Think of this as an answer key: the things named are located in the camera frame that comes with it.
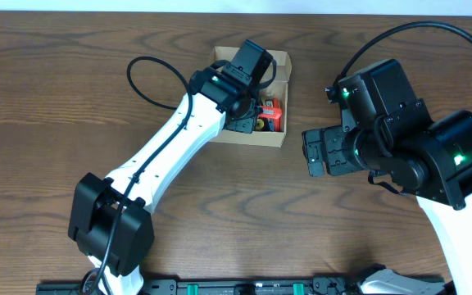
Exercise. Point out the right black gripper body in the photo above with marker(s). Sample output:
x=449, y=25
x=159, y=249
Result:
x=340, y=150

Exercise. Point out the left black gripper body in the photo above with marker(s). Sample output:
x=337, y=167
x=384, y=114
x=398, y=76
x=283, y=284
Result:
x=245, y=120

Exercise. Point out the yellow black correction tape dispenser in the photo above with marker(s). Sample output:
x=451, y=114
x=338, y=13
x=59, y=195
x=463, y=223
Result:
x=260, y=124

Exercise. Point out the red utility knife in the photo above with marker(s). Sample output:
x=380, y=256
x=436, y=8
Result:
x=271, y=113

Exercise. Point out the cardboard box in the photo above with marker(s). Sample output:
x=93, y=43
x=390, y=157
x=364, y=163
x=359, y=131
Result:
x=278, y=89

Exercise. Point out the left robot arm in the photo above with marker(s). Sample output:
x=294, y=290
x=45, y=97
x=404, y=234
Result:
x=111, y=218

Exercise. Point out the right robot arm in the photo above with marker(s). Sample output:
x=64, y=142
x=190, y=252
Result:
x=429, y=160

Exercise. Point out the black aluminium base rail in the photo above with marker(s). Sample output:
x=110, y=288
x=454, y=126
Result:
x=376, y=279

